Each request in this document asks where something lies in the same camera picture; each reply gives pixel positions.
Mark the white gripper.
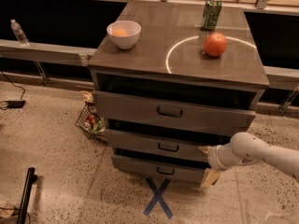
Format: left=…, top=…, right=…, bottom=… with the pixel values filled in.
left=198, top=144, right=244, bottom=188

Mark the grey drawer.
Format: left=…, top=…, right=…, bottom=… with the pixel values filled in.
left=111, top=155, right=205, bottom=183
left=93, top=91, right=255, bottom=136
left=103, top=128, right=216, bottom=163

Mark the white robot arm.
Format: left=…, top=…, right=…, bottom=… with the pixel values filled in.
left=198, top=133, right=299, bottom=188

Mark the grey bottom drawer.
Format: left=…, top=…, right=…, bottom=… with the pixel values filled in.
left=111, top=155, right=205, bottom=183

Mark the grey drawer cabinet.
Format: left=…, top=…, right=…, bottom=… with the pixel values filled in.
left=89, top=1, right=269, bottom=170

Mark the grey top drawer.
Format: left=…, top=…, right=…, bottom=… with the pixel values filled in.
left=93, top=91, right=255, bottom=136

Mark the blue tape cross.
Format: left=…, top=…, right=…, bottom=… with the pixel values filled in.
left=143, top=177, right=173, bottom=219

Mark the red apple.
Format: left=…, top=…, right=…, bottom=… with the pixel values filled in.
left=203, top=33, right=227, bottom=57

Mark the white bowl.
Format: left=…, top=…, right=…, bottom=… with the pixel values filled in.
left=107, top=21, right=141, bottom=49

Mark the green soda can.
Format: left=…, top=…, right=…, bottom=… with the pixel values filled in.
left=202, top=0, right=222, bottom=31

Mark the orange fruit in bowl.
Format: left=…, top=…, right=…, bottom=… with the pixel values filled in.
left=112, top=29, right=128, bottom=37

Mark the black bar stand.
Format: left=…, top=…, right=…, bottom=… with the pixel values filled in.
left=17, top=167, right=37, bottom=224

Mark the clear plastic water bottle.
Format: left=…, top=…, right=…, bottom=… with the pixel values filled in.
left=10, top=20, right=29, bottom=46

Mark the black wire basket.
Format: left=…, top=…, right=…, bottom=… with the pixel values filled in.
left=75, top=105, right=107, bottom=143

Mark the grey metal shelf rail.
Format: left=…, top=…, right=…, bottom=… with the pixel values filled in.
left=0, top=39, right=95, bottom=66

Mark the black power adapter with cable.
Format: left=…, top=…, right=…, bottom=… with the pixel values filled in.
left=0, top=70, right=27, bottom=110

